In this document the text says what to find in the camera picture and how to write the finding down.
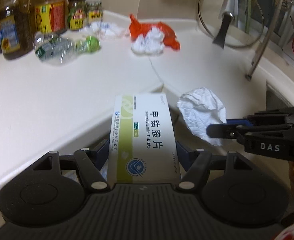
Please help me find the white paper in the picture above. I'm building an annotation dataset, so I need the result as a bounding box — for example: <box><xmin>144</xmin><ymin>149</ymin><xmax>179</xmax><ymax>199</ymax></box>
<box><xmin>177</xmin><ymin>87</ymin><xmax>226</xmax><ymax>146</ymax></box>

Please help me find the white green medicine box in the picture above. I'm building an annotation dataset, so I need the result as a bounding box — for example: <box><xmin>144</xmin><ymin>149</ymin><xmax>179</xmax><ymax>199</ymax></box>
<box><xmin>107</xmin><ymin>93</ymin><xmax>181</xmax><ymax>185</ymax></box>

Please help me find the glass pot lid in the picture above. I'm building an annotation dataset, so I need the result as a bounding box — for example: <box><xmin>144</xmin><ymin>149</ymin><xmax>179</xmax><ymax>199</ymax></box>
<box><xmin>197</xmin><ymin>0</ymin><xmax>264</xmax><ymax>49</ymax></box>

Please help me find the crumpled white tissue ball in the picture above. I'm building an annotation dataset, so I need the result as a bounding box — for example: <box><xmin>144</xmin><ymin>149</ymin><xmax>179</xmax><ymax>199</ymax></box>
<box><xmin>131</xmin><ymin>27</ymin><xmax>165</xmax><ymax>56</ymax></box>

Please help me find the crushed clear plastic bottle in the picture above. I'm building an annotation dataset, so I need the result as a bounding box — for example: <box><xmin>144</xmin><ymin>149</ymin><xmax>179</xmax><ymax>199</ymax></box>
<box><xmin>34</xmin><ymin>31</ymin><xmax>77</xmax><ymax>66</ymax></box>

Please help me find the red plastic bag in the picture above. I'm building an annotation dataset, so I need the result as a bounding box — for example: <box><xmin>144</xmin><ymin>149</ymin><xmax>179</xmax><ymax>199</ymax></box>
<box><xmin>129</xmin><ymin>14</ymin><xmax>181</xmax><ymax>50</ymax></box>

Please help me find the tall green pickle jar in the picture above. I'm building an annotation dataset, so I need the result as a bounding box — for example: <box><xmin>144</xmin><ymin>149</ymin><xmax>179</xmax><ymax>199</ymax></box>
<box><xmin>67</xmin><ymin>0</ymin><xmax>87</xmax><ymax>31</ymax></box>

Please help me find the small pickle jar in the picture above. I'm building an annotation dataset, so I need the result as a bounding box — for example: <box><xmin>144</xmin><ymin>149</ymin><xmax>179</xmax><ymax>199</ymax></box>
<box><xmin>86</xmin><ymin>1</ymin><xmax>103</xmax><ymax>25</ymax></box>

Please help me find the yellow red label oil bottle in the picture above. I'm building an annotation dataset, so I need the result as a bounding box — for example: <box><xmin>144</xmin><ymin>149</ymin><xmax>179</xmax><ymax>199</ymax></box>
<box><xmin>34</xmin><ymin>0</ymin><xmax>66</xmax><ymax>34</ymax></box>

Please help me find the large dark oil bottle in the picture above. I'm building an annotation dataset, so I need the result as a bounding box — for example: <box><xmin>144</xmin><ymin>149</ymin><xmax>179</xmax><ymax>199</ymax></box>
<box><xmin>0</xmin><ymin>0</ymin><xmax>34</xmax><ymax>60</ymax></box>

